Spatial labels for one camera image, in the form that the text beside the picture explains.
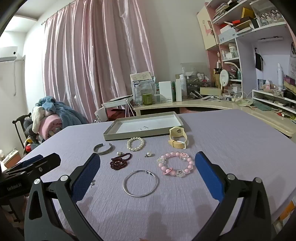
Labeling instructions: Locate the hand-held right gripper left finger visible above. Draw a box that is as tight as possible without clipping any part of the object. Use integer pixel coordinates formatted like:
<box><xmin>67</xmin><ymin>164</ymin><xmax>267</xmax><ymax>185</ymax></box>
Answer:
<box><xmin>24</xmin><ymin>153</ymin><xmax>104</xmax><ymax>241</ymax></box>

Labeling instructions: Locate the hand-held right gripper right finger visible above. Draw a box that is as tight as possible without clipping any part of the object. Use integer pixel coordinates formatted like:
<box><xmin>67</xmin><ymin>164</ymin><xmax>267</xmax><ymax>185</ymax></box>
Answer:
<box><xmin>192</xmin><ymin>151</ymin><xmax>278</xmax><ymax>241</ymax></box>

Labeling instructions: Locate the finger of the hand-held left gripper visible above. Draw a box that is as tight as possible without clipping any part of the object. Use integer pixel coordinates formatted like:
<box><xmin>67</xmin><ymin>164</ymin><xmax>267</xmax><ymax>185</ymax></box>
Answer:
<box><xmin>17</xmin><ymin>154</ymin><xmax>45</xmax><ymax>168</ymax></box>
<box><xmin>5</xmin><ymin>152</ymin><xmax>62</xmax><ymax>180</ymax></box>

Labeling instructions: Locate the grey cuff bangle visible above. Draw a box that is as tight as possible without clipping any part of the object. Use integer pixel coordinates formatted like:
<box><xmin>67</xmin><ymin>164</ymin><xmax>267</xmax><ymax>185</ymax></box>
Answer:
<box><xmin>93</xmin><ymin>143</ymin><xmax>115</xmax><ymax>155</ymax></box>

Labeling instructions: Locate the dark red bead bracelet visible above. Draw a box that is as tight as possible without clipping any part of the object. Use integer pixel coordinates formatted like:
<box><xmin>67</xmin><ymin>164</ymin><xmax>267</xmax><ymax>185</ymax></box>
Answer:
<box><xmin>110</xmin><ymin>152</ymin><xmax>133</xmax><ymax>171</ymax></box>

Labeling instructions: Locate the thin silver bangle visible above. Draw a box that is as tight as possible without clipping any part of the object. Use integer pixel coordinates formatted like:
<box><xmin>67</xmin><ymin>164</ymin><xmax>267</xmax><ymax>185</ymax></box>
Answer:
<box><xmin>123</xmin><ymin>170</ymin><xmax>160</xmax><ymax>198</ymax></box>

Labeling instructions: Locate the pink bead flower bracelet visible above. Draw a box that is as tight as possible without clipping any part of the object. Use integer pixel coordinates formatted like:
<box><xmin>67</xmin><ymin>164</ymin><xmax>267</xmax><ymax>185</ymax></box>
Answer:
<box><xmin>157</xmin><ymin>151</ymin><xmax>195</xmax><ymax>178</ymax></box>

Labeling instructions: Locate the yellow hair clip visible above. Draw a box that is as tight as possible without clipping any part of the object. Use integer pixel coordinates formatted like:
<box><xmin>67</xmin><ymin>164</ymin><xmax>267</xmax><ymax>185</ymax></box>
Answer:
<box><xmin>168</xmin><ymin>126</ymin><xmax>189</xmax><ymax>149</ymax></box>

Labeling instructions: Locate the grey cardboard tray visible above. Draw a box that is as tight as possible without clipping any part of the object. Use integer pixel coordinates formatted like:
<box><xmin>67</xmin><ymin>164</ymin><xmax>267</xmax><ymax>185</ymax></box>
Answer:
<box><xmin>103</xmin><ymin>112</ymin><xmax>184</xmax><ymax>141</ymax></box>

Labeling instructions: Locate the pink folded blanket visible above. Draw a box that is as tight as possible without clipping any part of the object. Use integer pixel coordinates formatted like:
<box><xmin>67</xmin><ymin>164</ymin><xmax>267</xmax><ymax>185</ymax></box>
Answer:
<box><xmin>40</xmin><ymin>115</ymin><xmax>63</xmax><ymax>139</ymax></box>

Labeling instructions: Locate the lavender tablecloth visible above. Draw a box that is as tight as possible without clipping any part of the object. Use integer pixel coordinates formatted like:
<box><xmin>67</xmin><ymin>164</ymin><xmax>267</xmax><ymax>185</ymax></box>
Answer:
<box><xmin>14</xmin><ymin>109</ymin><xmax>296</xmax><ymax>241</ymax></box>

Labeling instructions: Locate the dark wooden chair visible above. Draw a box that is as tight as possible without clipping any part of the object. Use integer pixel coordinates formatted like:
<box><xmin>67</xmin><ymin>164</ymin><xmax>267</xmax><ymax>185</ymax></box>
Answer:
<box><xmin>13</xmin><ymin>113</ymin><xmax>31</xmax><ymax>149</ymax></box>

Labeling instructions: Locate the cream plush blanket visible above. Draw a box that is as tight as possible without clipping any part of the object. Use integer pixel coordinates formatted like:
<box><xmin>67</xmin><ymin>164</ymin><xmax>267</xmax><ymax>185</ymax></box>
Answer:
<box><xmin>32</xmin><ymin>105</ymin><xmax>50</xmax><ymax>133</ymax></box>

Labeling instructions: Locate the blue fleece blanket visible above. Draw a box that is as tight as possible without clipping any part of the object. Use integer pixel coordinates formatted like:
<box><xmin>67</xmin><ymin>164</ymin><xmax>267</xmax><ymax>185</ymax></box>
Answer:
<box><xmin>35</xmin><ymin>96</ymin><xmax>88</xmax><ymax>130</ymax></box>

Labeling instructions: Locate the white printed bucket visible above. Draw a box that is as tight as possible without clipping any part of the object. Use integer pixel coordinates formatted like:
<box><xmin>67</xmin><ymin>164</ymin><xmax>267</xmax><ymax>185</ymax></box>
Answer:
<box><xmin>95</xmin><ymin>108</ymin><xmax>108</xmax><ymax>122</ymax></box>

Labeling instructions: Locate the cream corner desk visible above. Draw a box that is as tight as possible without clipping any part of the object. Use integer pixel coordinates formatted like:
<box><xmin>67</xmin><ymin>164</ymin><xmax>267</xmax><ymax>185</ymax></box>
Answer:
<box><xmin>133</xmin><ymin>97</ymin><xmax>296</xmax><ymax>139</ymax></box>

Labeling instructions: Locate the long beige box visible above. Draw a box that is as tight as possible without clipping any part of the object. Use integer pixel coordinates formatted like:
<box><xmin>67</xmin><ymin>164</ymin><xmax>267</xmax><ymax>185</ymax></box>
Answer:
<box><xmin>200</xmin><ymin>87</ymin><xmax>221</xmax><ymax>96</ymax></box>

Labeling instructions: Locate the white pump bottle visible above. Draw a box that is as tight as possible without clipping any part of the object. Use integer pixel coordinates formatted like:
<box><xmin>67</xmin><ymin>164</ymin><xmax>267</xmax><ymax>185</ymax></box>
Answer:
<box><xmin>175</xmin><ymin>74</ymin><xmax>187</xmax><ymax>102</ymax></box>

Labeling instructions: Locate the white carton box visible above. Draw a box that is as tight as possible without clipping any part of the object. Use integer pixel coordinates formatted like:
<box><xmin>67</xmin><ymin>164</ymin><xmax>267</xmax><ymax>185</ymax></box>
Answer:
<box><xmin>159</xmin><ymin>81</ymin><xmax>174</xmax><ymax>103</ymax></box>

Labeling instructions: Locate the clear cosmetics organizer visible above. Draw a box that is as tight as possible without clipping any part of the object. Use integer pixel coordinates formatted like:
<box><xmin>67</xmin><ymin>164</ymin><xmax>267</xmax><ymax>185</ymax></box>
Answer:
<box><xmin>180</xmin><ymin>62</ymin><xmax>212</xmax><ymax>93</ymax></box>

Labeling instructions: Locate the green glass jar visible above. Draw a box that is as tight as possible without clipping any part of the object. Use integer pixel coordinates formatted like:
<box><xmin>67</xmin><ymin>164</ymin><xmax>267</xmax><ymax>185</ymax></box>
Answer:
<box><xmin>142</xmin><ymin>93</ymin><xmax>153</xmax><ymax>106</ymax></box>

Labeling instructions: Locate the round white mirror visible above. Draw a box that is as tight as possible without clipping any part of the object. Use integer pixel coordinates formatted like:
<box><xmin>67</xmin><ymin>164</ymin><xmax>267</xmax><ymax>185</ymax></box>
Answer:
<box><xmin>213</xmin><ymin>70</ymin><xmax>229</xmax><ymax>93</ymax></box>

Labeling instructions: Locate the white desktop rack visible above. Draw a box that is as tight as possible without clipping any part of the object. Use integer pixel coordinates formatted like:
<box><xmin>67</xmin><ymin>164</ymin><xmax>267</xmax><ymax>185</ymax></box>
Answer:
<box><xmin>252</xmin><ymin>89</ymin><xmax>296</xmax><ymax>116</ymax></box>

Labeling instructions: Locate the clear bag of packets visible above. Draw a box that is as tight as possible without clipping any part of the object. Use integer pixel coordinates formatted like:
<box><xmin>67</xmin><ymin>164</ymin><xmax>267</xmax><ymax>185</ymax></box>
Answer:
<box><xmin>130</xmin><ymin>72</ymin><xmax>156</xmax><ymax>106</ymax></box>

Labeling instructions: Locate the white air conditioner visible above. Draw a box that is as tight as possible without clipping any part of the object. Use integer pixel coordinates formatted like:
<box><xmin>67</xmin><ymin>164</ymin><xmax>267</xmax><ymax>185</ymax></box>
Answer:
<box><xmin>0</xmin><ymin>46</ymin><xmax>18</xmax><ymax>62</ymax></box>

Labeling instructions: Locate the pink curtain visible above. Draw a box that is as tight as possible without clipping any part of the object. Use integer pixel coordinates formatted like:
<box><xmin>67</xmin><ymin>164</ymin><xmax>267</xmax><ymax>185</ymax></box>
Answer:
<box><xmin>43</xmin><ymin>0</ymin><xmax>160</xmax><ymax>126</ymax></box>

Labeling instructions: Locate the tall white spray bottle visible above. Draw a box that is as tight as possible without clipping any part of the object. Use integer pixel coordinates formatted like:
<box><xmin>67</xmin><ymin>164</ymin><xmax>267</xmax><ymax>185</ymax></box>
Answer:
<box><xmin>277</xmin><ymin>63</ymin><xmax>284</xmax><ymax>91</ymax></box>

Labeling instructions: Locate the black hanging pouch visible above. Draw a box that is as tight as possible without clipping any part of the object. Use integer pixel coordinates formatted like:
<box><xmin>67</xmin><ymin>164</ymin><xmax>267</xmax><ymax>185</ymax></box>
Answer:
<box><xmin>254</xmin><ymin>47</ymin><xmax>264</xmax><ymax>70</ymax></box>

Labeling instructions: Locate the pink and white shelf unit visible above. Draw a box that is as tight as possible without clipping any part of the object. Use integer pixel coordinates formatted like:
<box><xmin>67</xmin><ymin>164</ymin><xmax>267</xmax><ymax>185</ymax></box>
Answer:
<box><xmin>196</xmin><ymin>0</ymin><xmax>296</xmax><ymax>112</ymax></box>

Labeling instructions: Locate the white pearl bracelet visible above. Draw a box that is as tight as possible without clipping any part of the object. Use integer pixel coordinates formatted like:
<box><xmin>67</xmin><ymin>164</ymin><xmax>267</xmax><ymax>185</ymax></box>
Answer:
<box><xmin>127</xmin><ymin>137</ymin><xmax>146</xmax><ymax>152</ymax></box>

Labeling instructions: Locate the white stand with wire legs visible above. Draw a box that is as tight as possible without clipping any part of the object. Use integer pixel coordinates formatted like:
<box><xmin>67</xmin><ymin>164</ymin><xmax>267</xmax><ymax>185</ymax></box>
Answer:
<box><xmin>103</xmin><ymin>95</ymin><xmax>136</xmax><ymax>116</ymax></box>

